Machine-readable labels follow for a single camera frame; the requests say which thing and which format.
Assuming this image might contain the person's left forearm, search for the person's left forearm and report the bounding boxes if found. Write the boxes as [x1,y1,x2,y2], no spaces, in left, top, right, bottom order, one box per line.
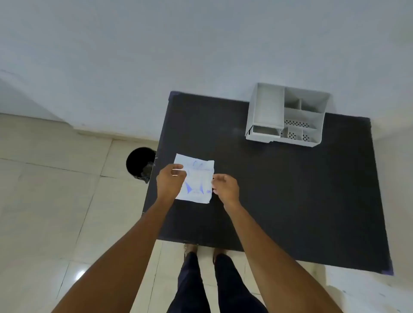
[51,195,176,313]

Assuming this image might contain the person's right hand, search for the person's right hand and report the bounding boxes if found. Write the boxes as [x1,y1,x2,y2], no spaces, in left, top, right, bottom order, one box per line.
[211,174,241,210]

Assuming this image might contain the person's left hand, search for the person's left hand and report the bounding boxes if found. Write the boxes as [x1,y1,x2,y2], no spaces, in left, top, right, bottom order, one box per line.
[156,163,188,203]

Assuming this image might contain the white paper packet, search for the white paper packet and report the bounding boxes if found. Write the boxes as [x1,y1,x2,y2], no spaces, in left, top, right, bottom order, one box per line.
[174,153,215,204]

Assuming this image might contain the person's dark trousers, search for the person's dark trousers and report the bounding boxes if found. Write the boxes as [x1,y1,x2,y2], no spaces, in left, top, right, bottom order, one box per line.
[166,251,268,313]

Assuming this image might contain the grey plastic organizer tray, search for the grey plastic organizer tray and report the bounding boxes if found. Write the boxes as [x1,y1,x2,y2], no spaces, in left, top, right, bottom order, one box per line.
[245,83,333,148]

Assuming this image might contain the person's right forearm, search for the person's right forearm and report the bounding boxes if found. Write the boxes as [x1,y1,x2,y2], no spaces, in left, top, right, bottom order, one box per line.
[222,199,343,313]

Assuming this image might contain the black round trash bin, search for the black round trash bin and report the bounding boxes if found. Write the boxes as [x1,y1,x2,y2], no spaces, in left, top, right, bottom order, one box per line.
[126,147,158,184]

